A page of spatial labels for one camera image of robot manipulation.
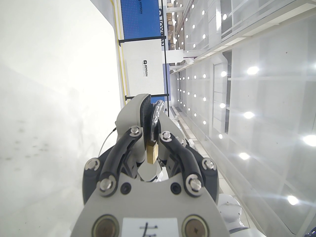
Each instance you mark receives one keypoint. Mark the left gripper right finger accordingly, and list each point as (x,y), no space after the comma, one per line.
(170,131)

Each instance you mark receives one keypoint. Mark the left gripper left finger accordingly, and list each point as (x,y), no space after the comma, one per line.
(128,114)

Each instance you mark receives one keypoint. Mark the brass padlock with silver shackle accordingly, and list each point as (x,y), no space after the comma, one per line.
(152,152)

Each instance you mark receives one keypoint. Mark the white partition panel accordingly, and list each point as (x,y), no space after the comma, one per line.
(144,67)

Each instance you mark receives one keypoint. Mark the robot body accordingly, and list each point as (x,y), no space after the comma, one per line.
(230,214)

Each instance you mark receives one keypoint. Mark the blue partition panel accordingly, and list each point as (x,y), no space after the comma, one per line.
(138,10)

